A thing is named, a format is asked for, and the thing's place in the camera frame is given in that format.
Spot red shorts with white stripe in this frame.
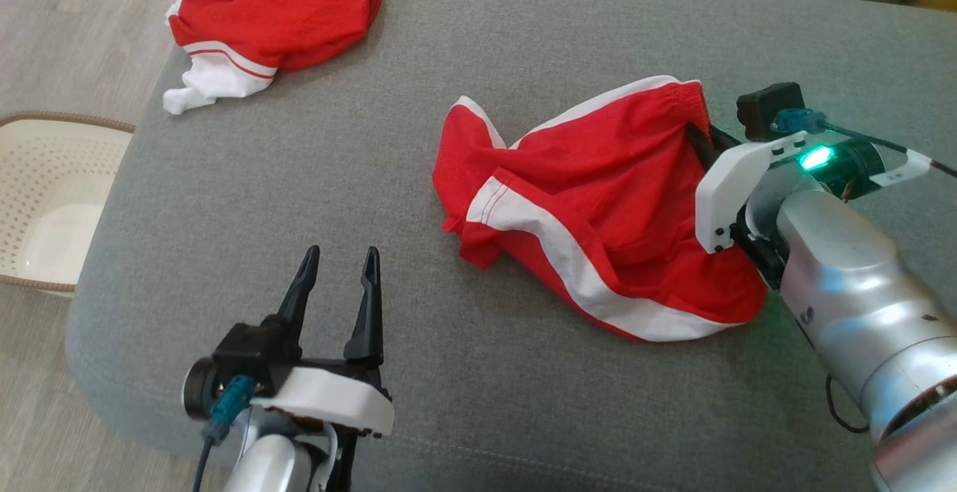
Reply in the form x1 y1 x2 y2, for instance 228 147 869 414
432 76 769 343

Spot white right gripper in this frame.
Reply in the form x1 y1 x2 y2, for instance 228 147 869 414
686 124 887 291

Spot left teal-plug camera cable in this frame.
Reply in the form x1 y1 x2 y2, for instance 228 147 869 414
192 375 256 492

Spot grey sofa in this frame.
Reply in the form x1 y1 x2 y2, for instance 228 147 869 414
65 0 957 492

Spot right teal-plug camera cable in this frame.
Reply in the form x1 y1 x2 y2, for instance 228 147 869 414
774 108 957 179

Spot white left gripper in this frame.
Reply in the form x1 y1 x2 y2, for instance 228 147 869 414
254 245 395 437

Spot cream perforated laundry basket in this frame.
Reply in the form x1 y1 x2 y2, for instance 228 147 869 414
0 111 136 297

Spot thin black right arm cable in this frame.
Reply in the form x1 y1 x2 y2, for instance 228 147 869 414
825 375 873 434

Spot red white-sleeved t-shirt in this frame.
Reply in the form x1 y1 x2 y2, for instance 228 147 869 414
162 0 385 116

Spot teal-plug camera cable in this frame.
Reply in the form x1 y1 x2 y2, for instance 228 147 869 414
774 108 957 179
192 375 256 492

